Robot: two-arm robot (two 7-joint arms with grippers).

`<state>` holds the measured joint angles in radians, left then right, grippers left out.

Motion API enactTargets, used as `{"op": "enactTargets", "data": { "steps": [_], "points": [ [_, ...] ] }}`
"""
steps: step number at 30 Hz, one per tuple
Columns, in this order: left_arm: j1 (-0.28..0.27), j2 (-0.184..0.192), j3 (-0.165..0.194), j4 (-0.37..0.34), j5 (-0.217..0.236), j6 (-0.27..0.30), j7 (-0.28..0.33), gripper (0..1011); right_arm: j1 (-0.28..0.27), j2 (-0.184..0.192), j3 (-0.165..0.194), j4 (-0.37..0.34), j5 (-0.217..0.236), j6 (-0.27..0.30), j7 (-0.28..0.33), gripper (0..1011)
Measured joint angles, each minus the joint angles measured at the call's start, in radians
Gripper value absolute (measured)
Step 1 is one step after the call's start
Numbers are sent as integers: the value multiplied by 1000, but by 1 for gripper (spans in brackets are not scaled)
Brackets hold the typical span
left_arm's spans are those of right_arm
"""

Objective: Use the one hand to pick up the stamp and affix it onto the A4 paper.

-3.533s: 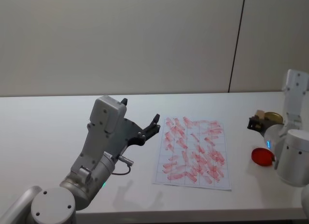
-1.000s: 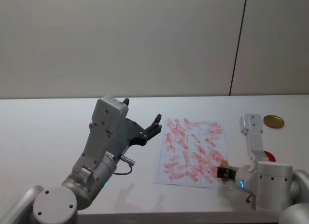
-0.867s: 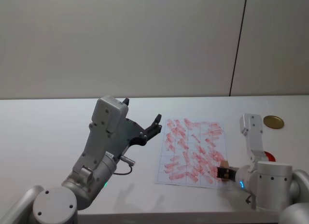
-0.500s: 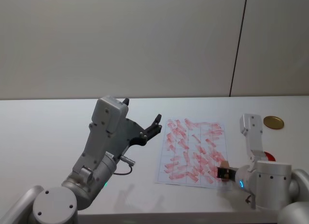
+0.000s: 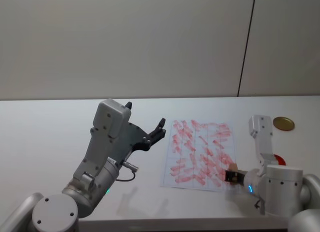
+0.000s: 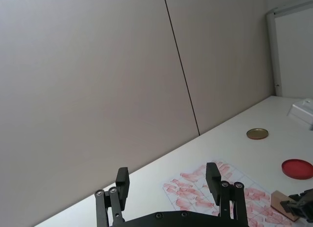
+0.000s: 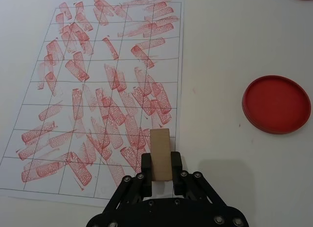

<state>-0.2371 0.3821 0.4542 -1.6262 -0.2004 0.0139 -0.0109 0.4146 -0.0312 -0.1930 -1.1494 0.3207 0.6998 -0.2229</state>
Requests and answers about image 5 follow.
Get thin black wall cable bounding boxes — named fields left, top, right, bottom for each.
left=236, top=0, right=257, bottom=98

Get round gold metal lid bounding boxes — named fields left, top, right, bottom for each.
left=272, top=116, right=296, bottom=131

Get white paper with red scribbles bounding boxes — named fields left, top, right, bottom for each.
left=159, top=119, right=239, bottom=193

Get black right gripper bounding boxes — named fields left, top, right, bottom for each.
left=225, top=169, right=248, bottom=187

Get round red object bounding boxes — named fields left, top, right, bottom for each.
left=273, top=154, right=287, bottom=166

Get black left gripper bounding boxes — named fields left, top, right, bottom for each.
left=119, top=101, right=167, bottom=166

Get thin dark gripper cable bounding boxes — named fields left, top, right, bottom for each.
left=115, top=160, right=141, bottom=183

